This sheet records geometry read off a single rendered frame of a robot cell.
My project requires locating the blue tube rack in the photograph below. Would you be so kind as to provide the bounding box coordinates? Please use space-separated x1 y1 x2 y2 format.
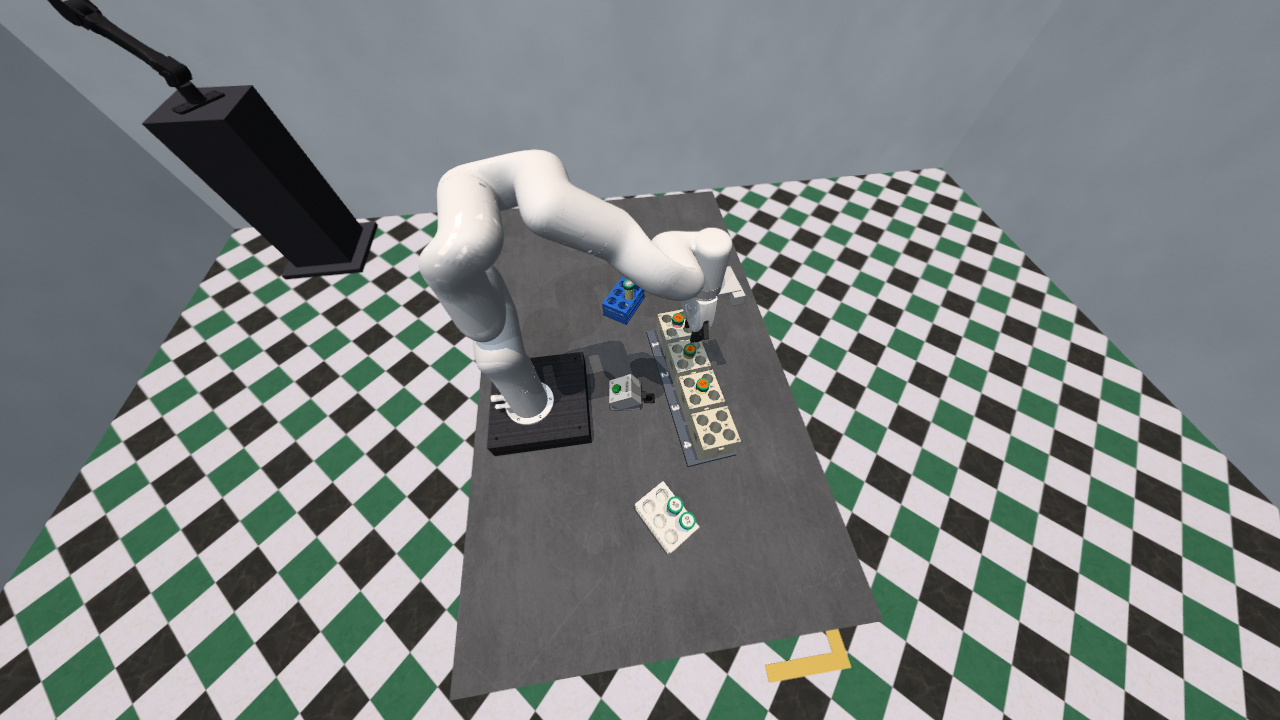
602 277 644 325

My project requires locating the white tube rack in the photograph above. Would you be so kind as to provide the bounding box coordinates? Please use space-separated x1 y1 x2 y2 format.
635 482 699 555

